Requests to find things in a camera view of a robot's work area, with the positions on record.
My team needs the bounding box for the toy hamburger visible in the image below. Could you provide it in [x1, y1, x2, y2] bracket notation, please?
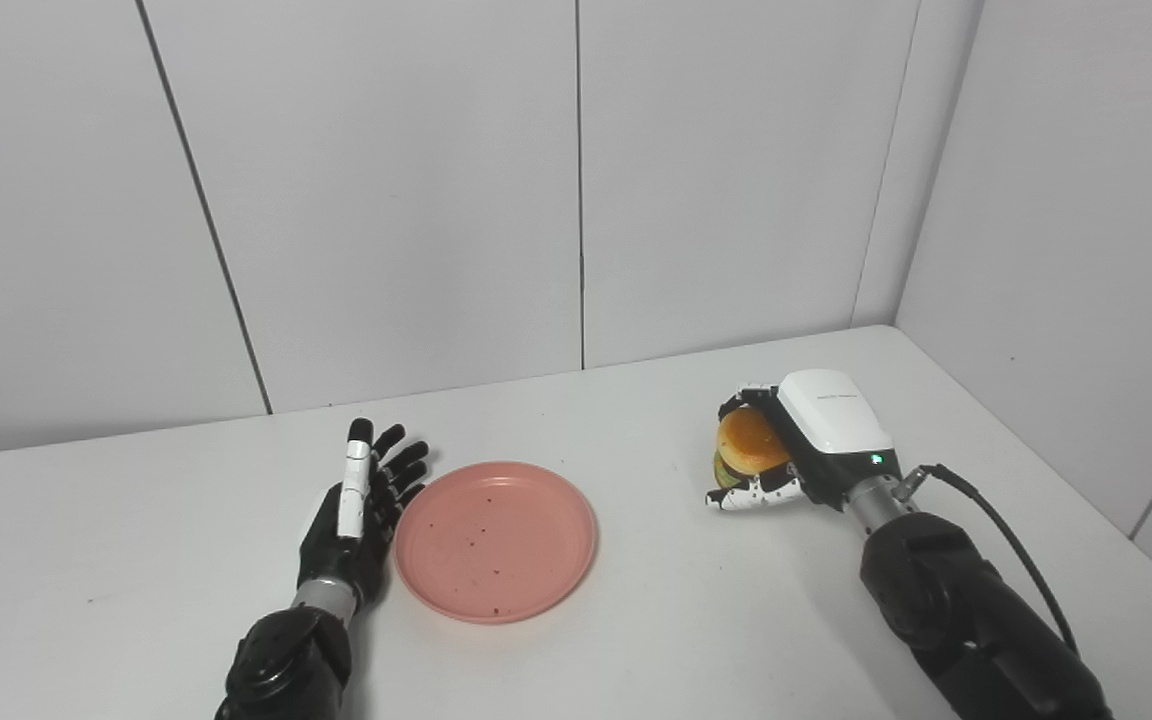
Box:
[715, 406, 793, 491]

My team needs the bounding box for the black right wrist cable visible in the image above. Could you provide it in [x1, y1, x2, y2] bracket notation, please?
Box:
[894, 464, 1080, 657]

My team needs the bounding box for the pink round plate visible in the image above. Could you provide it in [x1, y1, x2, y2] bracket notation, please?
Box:
[394, 461, 598, 625]

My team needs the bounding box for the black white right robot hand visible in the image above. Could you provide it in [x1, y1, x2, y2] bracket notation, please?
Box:
[705, 369, 904, 512]

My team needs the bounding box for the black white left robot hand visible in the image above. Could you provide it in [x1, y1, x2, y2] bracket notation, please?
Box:
[297, 418, 430, 609]

